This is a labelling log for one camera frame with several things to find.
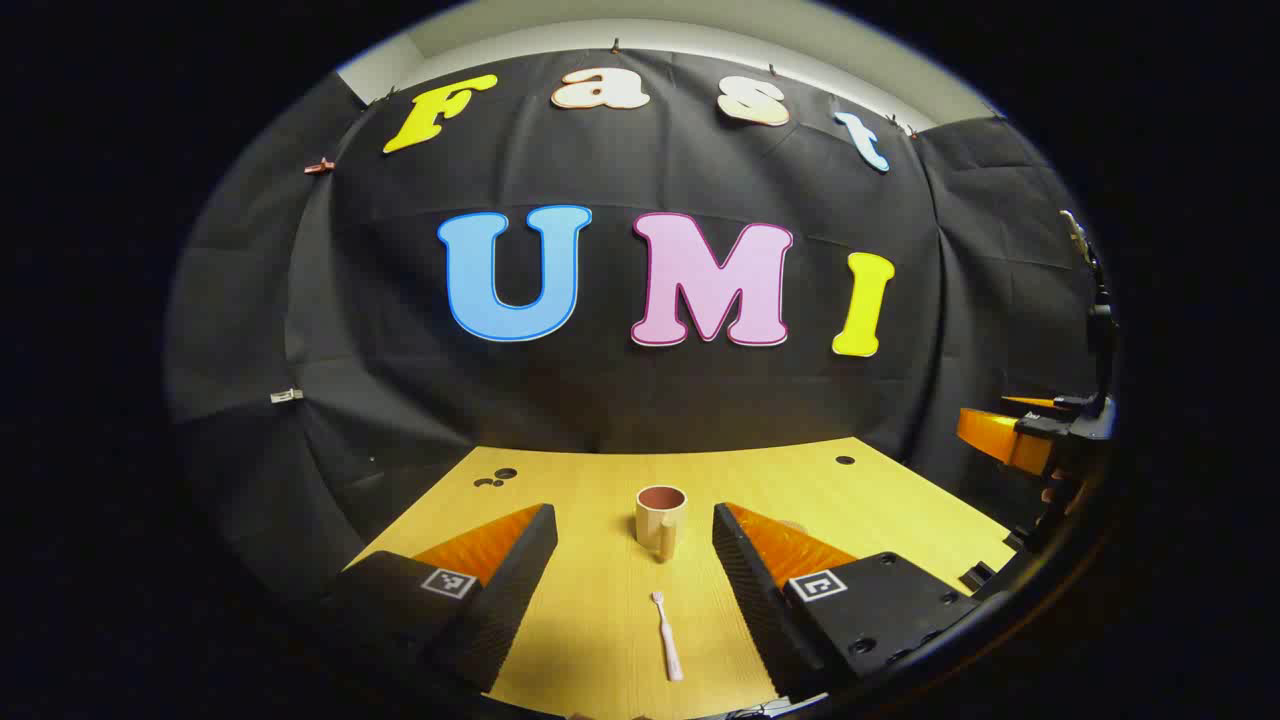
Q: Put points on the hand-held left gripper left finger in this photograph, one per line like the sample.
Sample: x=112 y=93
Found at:
x=520 y=580

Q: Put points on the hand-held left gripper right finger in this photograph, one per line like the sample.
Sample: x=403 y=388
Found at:
x=745 y=585

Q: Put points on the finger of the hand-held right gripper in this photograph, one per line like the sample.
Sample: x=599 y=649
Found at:
x=990 y=430

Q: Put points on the pink toothbrush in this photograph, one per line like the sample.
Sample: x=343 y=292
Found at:
x=666 y=640

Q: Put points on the beige cup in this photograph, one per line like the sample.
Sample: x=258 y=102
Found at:
x=660 y=525

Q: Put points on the yellow wooden desktop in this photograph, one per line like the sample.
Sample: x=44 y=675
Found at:
x=610 y=640

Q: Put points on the black backdrop cloth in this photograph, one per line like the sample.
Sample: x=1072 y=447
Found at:
x=640 y=390

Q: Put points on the silver metal clip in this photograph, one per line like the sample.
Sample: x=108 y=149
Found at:
x=287 y=396

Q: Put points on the reddish metal clip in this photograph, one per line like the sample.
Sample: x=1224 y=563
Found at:
x=320 y=166

